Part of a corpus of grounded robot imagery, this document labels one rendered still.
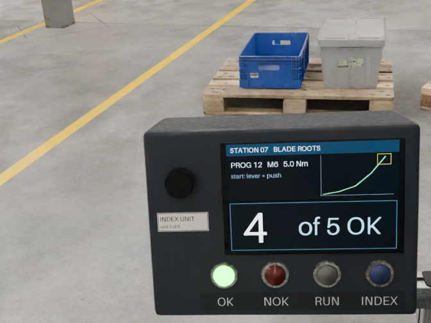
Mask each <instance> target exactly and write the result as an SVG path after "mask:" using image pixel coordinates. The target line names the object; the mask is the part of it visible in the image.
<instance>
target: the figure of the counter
mask: <svg viewBox="0 0 431 323"><path fill-rule="evenodd" d="M228 213H229V229H230V252H264V251H282V227H281V201H266V202H235V203H228Z"/></svg>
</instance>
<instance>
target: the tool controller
mask: <svg viewBox="0 0 431 323"><path fill-rule="evenodd" d="M143 141H144V159H145V170H146V188H147V199H148V217H149V236H150V246H151V265H152V275H153V294H154V304H155V311H156V314H157V315H376V314H413V313H415V311H416V308H417V278H418V213H419V148H420V127H419V124H418V123H416V122H414V121H413V120H410V119H409V118H407V117H405V116H404V115H402V114H400V113H398V112H396V111H394V110H382V111H362V112H324V113H286V114H267V115H229V116H209V117H171V118H164V119H162V120H161V121H159V122H158V123H156V124H155V125H154V126H152V127H151V128H149V129H148V130H147V131H146V132H144V136H143ZM266 201H281V227H282V251H264V252H230V229H229V213H228V203H235V202H266ZM376 260H384V261H386V262H388V263H389V264H390V265H391V266H392V268H393V270H394V277H393V280H392V281H391V282H390V283H389V284H388V285H387V286H383V287H376V286H373V285H372V284H371V283H369V282H368V280H367V279H366V274H365V273H366V268H367V266H368V265H369V264H370V263H371V262H373V261H376ZM272 261H279V262H281V263H283V264H284V265H285V266H286V267H287V268H288V271H289V278H288V280H287V282H286V284H284V285H283V286H281V287H279V288H271V287H269V286H267V285H266V284H265V283H264V281H263V279H262V275H261V274H262V269H263V267H264V266H265V265H266V264H267V263H269V262H272ZM322 261H332V262H334V263H336V264H337V265H338V266H339V268H340V270H341V278H340V280H339V282H338V283H337V284H336V285H335V286H332V287H329V288H326V287H322V286H320V285H318V284H317V283H316V281H315V280H314V277H313V270H314V267H315V266H316V265H317V264H318V263H320V262H322ZM220 262H228V263H231V264H232V265H233V266H234V267H235V268H236V269H237V273H238V278H237V280H236V282H235V284H234V285H233V286H231V287H230V288H219V287H218V286H216V285H215V284H214V283H213V282H212V279H211V275H210V273H211V270H212V268H213V266H214V265H216V264H217V263H220Z"/></svg>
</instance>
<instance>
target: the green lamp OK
mask: <svg viewBox="0 0 431 323"><path fill-rule="evenodd" d="M210 275H211V279H212V282H213V283H214V284H215V285H216V286H218V287H219V288H230V287H231V286H233V285H234V284H235V282H236V280H237V278H238V273H237V269H236V268H235V267H234V266H233V265H232V264H231V263H228V262H220V263H217V264H216V265H214V266H213V268H212V270H211V273H210Z"/></svg>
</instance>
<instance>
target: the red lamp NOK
mask: <svg viewBox="0 0 431 323"><path fill-rule="evenodd" d="M261 275H262V279H263V281H264V283H265V284H266V285H267V286H269V287H271V288H279V287H281V286H283V285H284V284H286V282H287V280H288V278H289V271H288V268H287V267H286V266H285V265H284V264H283V263H281V262H279V261H272V262H269V263H267V264H266V265H265V266H264V267H263V269H262V274H261Z"/></svg>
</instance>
